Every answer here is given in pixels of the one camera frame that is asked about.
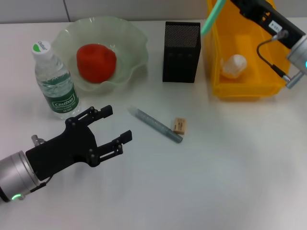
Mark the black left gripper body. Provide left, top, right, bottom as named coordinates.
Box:
left=25, top=116, right=101, bottom=182

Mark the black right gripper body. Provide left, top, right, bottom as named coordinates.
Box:
left=248, top=0, right=305, bottom=49

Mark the green utility knife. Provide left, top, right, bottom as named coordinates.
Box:
left=201, top=0, right=227, bottom=36

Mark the clear green-label water bottle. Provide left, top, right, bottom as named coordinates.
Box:
left=31, top=40, right=81, bottom=119

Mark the red tomato-like ball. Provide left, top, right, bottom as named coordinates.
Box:
left=76, top=43, right=118, bottom=84

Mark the tan eraser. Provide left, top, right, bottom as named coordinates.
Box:
left=173, top=117, right=187, bottom=135

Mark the white paper ball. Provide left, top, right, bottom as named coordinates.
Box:
left=221, top=54, right=248, bottom=79

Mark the grey marker pen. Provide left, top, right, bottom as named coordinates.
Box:
left=128, top=106, right=184, bottom=144

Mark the green wavy glass fruit plate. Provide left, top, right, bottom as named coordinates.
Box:
left=51, top=16, right=149, bottom=97

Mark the black mesh pen holder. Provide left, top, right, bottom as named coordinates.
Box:
left=162, top=21, right=201, bottom=83

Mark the yellow plastic bin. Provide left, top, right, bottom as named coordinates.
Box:
left=203, top=0, right=294, bottom=101

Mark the left arm connector cable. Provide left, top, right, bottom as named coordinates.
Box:
left=30, top=134, right=52, bottom=194

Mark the arm connector cable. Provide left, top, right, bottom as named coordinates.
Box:
left=30, top=134, right=52, bottom=194
left=256, top=30, right=305, bottom=89

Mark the right arm connector cable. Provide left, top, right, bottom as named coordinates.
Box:
left=256, top=30, right=305, bottom=89

